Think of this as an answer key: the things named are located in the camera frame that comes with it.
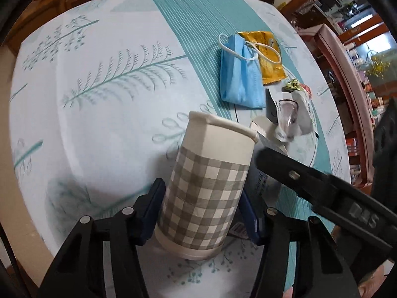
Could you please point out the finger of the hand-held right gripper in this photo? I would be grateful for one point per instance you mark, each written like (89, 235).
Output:
(291, 173)

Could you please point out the crumpled white packet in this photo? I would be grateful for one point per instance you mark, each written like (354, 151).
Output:
(304, 115)

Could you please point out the gold foil packet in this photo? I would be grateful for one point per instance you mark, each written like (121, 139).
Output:
(269, 59)

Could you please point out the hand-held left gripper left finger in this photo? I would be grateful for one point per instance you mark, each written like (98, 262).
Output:
(149, 220)

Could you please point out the teal leaf print tablecloth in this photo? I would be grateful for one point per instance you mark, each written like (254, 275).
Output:
(108, 115)

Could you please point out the pink wooden chair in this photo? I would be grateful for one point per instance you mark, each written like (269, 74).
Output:
(347, 77)

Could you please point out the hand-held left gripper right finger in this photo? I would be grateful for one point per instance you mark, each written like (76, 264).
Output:
(249, 220)

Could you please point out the person's right hand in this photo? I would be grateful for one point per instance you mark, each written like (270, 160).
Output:
(373, 285)

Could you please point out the white green red packet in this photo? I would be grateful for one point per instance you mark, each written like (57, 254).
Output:
(296, 87)

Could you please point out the blue face mask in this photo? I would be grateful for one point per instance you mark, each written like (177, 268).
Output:
(240, 74)

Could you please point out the shelf of goods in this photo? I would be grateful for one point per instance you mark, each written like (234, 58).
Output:
(372, 77)

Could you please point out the grey checked paper cup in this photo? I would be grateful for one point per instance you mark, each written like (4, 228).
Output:
(204, 192)

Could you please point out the grey cardboard box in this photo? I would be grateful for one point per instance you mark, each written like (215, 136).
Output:
(263, 130)

